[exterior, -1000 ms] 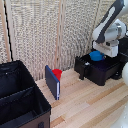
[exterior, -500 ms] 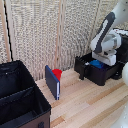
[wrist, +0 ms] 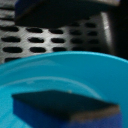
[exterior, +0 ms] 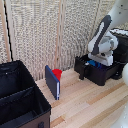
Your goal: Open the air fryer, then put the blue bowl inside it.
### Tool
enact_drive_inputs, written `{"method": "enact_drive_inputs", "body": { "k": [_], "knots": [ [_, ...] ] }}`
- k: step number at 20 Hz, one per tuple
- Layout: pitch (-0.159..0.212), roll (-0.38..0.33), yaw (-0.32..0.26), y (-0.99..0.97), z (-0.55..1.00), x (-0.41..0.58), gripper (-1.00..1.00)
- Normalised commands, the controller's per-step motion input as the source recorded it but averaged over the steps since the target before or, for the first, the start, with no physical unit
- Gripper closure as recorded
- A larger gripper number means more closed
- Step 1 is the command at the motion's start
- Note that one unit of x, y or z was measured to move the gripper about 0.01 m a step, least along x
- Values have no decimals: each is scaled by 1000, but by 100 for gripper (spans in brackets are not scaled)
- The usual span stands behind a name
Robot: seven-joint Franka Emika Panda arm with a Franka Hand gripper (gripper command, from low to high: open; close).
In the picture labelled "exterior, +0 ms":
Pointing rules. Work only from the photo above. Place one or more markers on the dark blue binder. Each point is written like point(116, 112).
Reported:
point(52, 82)

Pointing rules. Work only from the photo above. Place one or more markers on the black fabric storage box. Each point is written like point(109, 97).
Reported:
point(20, 100)

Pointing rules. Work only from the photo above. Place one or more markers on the red cup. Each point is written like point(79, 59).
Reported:
point(57, 73)

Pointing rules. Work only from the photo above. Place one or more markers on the beige woven folding screen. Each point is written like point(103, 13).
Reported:
point(30, 33)

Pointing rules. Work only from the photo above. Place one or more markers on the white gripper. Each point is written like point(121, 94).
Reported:
point(104, 58)

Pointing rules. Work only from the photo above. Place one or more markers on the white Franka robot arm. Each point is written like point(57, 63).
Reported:
point(106, 36)

